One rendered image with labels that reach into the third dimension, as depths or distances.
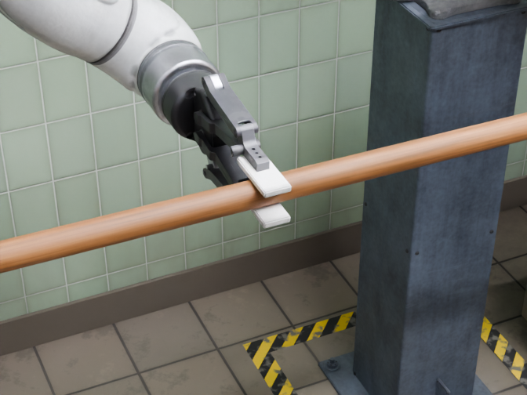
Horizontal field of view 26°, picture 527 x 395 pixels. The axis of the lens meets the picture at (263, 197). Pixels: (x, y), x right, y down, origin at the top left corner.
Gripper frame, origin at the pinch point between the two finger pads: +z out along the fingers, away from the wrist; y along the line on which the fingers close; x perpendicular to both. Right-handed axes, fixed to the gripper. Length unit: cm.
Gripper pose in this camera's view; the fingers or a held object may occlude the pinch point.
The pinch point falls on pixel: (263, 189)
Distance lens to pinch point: 117.2
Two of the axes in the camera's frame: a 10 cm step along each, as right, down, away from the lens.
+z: 4.2, 5.3, -7.4
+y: -0.1, 8.1, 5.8
